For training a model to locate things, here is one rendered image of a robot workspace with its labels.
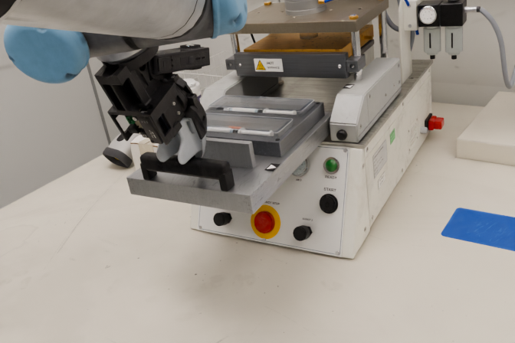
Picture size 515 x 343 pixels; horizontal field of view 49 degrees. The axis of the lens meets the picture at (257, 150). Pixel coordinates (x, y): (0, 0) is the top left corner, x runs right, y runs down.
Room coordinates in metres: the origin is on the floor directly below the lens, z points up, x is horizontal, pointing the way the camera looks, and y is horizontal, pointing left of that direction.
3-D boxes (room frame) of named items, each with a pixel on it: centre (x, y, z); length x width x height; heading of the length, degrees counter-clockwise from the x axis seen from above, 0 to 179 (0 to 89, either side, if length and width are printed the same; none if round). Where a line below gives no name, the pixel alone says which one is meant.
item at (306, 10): (1.12, -0.17, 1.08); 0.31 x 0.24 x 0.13; 57
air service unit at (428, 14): (1.09, -0.39, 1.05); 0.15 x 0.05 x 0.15; 57
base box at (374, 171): (1.09, -0.15, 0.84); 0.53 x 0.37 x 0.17; 147
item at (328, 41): (1.10, -0.14, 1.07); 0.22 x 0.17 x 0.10; 57
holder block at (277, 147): (0.89, 0.01, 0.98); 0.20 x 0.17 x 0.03; 57
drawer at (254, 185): (0.85, 0.03, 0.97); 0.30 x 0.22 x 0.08; 147
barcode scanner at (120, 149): (1.39, 0.30, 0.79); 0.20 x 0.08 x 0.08; 139
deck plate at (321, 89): (1.13, -0.15, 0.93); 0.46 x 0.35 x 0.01; 147
